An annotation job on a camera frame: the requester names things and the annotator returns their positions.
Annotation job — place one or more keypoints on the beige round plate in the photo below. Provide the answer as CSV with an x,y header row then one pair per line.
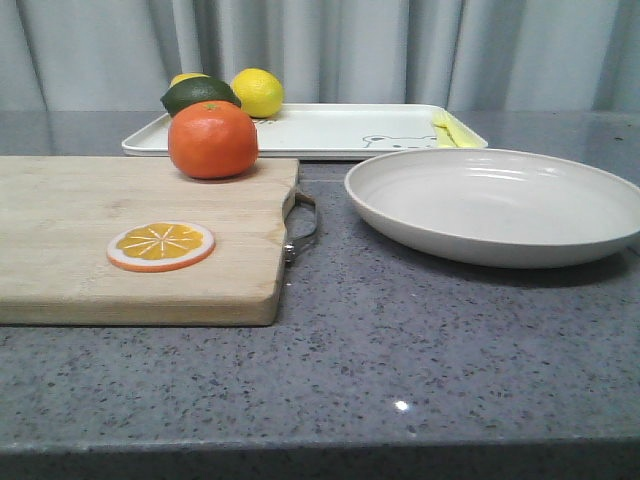
x,y
496,208

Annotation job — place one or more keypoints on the white rectangular bear tray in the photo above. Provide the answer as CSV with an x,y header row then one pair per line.
x,y
345,131

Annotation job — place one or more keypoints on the wooden cutting board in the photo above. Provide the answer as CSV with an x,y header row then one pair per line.
x,y
58,215

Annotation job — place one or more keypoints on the orange slice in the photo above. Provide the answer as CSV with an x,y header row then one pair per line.
x,y
160,247

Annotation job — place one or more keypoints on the yellow lemon behind lime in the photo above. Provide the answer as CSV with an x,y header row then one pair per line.
x,y
185,76

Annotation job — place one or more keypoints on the orange mandarin fruit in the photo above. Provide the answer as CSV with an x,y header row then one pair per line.
x,y
212,140

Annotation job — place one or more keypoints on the green lime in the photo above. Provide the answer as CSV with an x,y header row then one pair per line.
x,y
194,90

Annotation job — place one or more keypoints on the grey curtain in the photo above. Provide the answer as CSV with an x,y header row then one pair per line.
x,y
464,55

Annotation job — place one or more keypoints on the metal cutting board handle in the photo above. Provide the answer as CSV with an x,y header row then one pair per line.
x,y
304,220

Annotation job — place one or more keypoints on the yellow plastic fork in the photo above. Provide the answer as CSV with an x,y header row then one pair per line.
x,y
463,135

